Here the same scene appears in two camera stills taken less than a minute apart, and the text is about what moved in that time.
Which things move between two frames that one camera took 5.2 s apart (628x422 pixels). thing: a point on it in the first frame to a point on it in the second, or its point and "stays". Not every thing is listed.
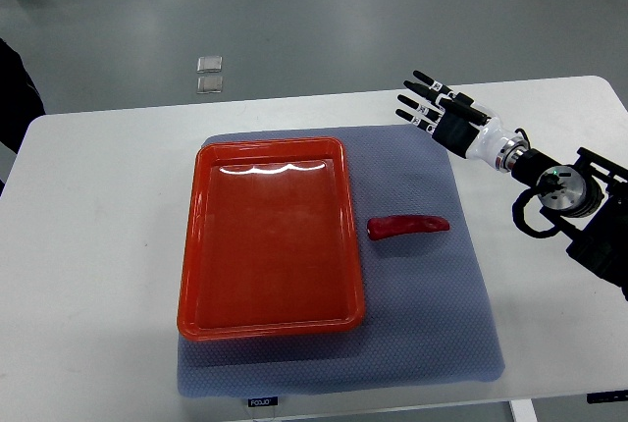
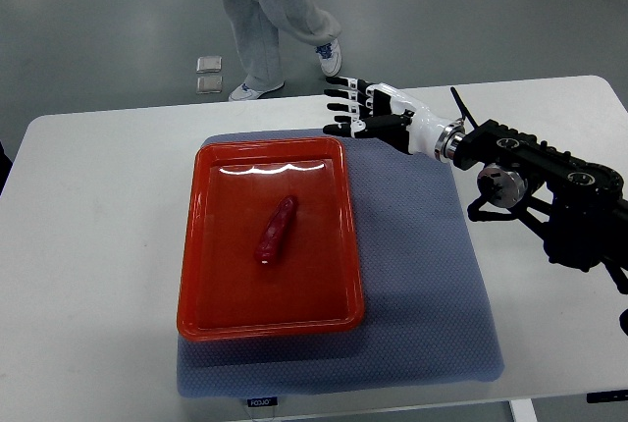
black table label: x=263 y=401 stays
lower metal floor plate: x=209 y=84 stays
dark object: x=22 y=102 to x=5 y=166
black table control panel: x=607 y=396 stays
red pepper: x=391 y=225 to x=271 y=241
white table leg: x=523 y=410 stays
